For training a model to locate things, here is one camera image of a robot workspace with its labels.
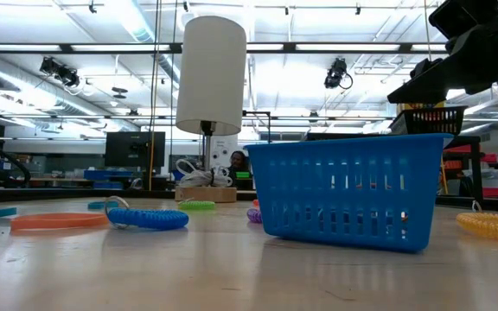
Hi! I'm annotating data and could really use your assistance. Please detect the coiled white lamp cord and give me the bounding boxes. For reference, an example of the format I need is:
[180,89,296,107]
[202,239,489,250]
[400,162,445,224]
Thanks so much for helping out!
[175,158,234,189]

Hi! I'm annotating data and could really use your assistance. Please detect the black overhead camera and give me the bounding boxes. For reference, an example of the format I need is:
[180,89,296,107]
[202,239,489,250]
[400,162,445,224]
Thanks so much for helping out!
[324,58,354,91]

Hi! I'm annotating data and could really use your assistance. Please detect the orange rubber band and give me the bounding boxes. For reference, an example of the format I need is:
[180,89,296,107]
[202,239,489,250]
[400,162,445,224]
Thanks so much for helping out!
[10,212,110,232]

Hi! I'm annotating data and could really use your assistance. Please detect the blue spiral wrist keychain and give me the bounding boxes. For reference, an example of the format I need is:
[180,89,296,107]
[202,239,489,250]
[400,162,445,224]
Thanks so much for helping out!
[105,195,189,231]

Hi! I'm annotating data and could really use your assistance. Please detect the black computer monitor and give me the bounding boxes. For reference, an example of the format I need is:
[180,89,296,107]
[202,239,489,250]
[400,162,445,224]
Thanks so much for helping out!
[104,131,167,169]

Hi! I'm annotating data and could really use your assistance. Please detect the purple spiral wrist keychain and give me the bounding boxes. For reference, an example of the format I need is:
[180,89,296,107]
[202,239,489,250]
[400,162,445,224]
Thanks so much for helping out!
[246,207,264,225]

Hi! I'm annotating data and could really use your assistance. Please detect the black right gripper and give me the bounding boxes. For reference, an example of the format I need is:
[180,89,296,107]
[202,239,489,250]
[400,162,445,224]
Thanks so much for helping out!
[386,3,498,105]

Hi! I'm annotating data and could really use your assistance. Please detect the white table lamp wooden base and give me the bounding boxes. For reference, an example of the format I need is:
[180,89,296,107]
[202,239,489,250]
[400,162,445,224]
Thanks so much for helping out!
[174,16,248,204]

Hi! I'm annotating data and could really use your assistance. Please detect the black ceiling-mounted device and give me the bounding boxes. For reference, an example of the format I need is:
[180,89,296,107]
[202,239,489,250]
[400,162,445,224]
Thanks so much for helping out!
[39,55,81,87]

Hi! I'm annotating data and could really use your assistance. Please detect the blue plastic basket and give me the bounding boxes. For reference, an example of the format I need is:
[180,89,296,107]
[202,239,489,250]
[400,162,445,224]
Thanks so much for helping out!
[244,132,455,254]

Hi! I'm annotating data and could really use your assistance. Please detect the white panel with holes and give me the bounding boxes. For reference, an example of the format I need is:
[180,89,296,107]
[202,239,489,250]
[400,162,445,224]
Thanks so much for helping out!
[207,134,239,169]

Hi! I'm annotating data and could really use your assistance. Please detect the yellow hanging cable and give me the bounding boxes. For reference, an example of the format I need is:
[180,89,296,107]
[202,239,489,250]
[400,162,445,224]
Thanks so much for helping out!
[147,0,160,191]

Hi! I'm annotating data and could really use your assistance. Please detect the person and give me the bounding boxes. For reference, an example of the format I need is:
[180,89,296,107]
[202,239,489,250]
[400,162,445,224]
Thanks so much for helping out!
[227,149,251,181]

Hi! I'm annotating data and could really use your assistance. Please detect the black plastic basket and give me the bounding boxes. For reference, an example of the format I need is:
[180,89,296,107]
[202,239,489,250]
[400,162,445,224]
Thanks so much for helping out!
[388,105,469,136]

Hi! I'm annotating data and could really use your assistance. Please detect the yellow spiral wrist keychain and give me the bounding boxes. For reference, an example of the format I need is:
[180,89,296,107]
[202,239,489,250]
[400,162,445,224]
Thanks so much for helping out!
[455,200,498,243]

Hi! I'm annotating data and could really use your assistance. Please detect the green spiral wrist keychain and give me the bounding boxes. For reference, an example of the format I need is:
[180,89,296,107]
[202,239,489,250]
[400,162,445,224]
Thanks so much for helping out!
[177,200,217,212]

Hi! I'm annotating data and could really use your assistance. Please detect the blue bins on bench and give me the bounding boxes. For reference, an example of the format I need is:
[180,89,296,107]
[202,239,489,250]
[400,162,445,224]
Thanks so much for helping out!
[83,169,134,190]

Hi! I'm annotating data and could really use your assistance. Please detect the rack with red bins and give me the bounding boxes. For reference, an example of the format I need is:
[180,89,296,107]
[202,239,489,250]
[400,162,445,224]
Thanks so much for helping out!
[441,144,498,200]

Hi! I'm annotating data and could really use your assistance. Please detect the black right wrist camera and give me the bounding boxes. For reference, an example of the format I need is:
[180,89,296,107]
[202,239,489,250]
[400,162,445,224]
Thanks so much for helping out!
[428,0,498,41]

